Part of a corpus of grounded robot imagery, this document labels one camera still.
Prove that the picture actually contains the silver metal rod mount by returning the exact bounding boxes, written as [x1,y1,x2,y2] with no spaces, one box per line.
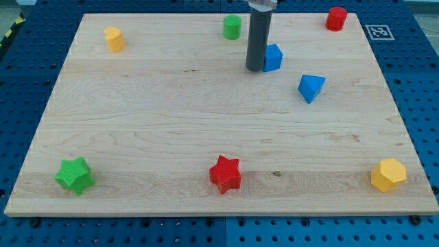
[247,0,277,12]

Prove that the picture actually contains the yellow cylinder block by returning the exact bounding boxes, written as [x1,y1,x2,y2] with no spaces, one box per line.
[104,27,126,53]

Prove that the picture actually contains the blue triangle block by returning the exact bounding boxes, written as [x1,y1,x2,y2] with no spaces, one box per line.
[298,75,326,104]

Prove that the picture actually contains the red star block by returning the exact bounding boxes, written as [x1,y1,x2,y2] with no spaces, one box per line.
[209,155,241,194]

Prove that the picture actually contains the green star block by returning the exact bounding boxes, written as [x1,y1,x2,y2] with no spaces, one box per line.
[54,157,95,196]

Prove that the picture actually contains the white fiducial marker tag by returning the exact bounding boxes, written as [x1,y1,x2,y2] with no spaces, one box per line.
[365,24,394,40]

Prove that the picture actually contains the green cylinder block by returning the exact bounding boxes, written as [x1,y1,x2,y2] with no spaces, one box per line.
[223,14,241,40]

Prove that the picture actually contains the wooden board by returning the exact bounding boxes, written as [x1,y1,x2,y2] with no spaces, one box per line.
[5,13,438,217]

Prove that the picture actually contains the red cylinder block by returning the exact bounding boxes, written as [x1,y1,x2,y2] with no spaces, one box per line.
[325,7,348,32]

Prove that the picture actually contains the blue cube block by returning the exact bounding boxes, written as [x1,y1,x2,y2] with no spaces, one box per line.
[263,44,283,72]

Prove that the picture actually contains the yellow hexagon block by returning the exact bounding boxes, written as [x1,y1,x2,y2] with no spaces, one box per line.
[370,158,407,193]

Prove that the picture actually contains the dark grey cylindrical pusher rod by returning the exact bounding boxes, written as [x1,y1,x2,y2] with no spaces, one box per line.
[246,8,272,72]

